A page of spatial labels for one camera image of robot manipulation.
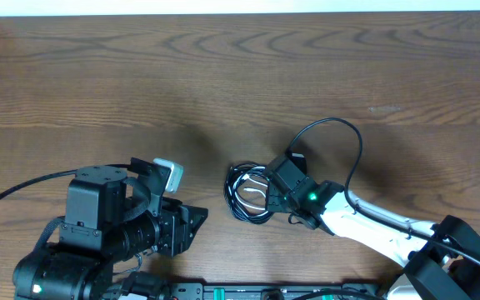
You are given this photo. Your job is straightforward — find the short black usb cable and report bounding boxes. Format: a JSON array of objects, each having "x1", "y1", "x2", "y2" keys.
[{"x1": 225, "y1": 162, "x2": 274, "y2": 223}]

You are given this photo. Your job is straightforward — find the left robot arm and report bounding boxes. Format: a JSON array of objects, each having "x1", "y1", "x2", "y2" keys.
[{"x1": 12, "y1": 159, "x2": 208, "y2": 299}]

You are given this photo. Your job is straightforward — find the white usb cable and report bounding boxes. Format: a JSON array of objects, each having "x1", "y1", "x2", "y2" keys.
[{"x1": 234, "y1": 165, "x2": 271, "y2": 212}]

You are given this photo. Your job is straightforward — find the black right camera cable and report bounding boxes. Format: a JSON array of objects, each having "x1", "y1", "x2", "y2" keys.
[{"x1": 284, "y1": 117, "x2": 480, "y2": 284}]

